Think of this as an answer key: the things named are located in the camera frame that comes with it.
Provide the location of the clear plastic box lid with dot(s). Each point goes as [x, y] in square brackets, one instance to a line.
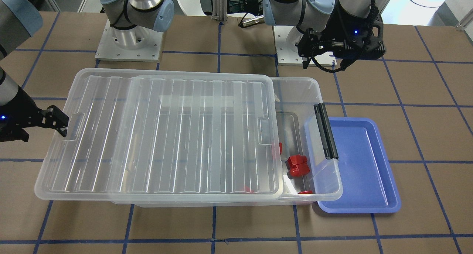
[78, 166]

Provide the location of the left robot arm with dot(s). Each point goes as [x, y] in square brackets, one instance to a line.
[316, 14]

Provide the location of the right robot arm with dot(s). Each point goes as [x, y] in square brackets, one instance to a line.
[20, 20]

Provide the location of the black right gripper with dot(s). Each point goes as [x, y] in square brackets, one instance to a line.
[25, 113]

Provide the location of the blue plastic tray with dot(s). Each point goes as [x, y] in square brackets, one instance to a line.
[368, 182]

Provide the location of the red block in box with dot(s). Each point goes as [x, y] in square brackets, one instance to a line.
[298, 165]

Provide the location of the red block under lid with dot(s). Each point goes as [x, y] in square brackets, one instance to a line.
[248, 189]

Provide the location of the clear plastic storage box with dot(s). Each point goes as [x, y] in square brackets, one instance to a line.
[295, 143]

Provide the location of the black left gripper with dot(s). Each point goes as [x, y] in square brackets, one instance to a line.
[339, 29]

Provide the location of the white chair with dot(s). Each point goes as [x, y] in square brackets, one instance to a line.
[191, 7]

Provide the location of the black box latch handle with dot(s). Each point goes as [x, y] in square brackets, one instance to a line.
[325, 131]

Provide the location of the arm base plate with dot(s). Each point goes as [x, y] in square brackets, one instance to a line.
[286, 40]
[138, 44]

